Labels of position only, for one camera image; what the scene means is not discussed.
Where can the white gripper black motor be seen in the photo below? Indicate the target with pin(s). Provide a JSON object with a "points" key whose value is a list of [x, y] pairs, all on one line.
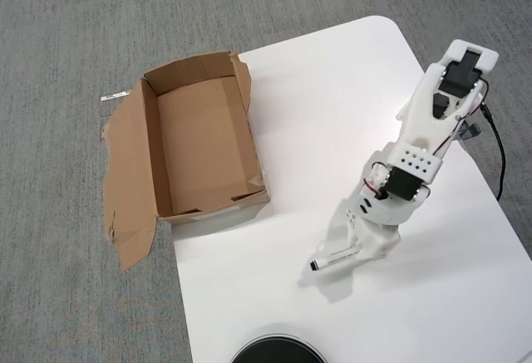
{"points": [[361, 239]]}

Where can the white marker pen black cap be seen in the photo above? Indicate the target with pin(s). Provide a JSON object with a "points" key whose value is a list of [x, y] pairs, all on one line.
{"points": [[332, 260]]}

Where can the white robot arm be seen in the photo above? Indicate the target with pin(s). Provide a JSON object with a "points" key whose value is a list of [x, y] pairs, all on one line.
{"points": [[424, 118]]}

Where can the open brown cardboard box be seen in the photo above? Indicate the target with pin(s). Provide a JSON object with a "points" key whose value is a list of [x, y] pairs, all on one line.
{"points": [[199, 138]]}

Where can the black round disc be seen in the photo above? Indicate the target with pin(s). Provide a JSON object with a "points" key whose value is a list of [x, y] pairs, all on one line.
{"points": [[278, 350]]}

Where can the grey table clamp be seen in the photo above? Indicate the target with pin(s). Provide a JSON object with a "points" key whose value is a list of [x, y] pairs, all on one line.
{"points": [[471, 130]]}

